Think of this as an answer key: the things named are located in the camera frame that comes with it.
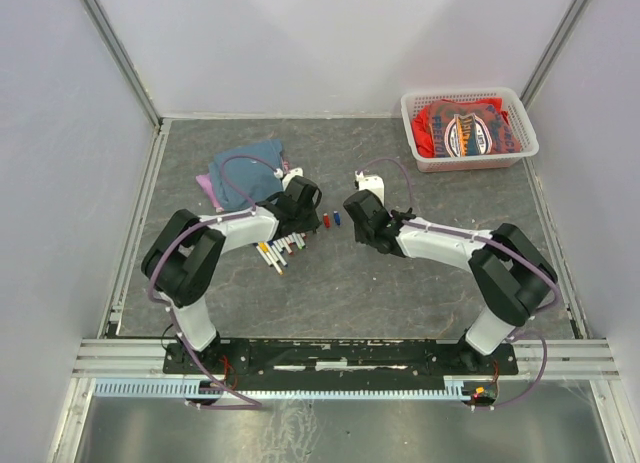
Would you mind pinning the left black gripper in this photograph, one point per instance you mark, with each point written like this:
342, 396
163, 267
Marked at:
312, 224

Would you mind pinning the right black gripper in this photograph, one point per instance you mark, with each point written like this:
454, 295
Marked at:
358, 235

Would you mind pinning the blue cloth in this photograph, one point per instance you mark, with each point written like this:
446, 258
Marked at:
267, 152

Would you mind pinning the pink cloth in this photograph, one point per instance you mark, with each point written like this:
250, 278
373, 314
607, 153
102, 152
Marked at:
207, 188

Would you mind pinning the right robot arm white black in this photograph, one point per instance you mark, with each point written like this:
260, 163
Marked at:
514, 278

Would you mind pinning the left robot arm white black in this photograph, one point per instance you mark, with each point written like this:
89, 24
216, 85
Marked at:
181, 262

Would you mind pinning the yellow cap marker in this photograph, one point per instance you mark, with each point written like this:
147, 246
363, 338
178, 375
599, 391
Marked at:
272, 257

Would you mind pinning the white plastic basket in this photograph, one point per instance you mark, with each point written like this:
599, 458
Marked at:
519, 121

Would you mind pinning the red printed cloth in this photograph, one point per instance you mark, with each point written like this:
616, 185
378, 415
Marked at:
449, 129

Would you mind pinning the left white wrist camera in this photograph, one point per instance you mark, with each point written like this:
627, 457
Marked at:
285, 176

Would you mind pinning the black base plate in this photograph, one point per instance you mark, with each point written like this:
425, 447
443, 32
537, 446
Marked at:
240, 357

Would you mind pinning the aluminium rail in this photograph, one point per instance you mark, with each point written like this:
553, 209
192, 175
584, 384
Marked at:
563, 360

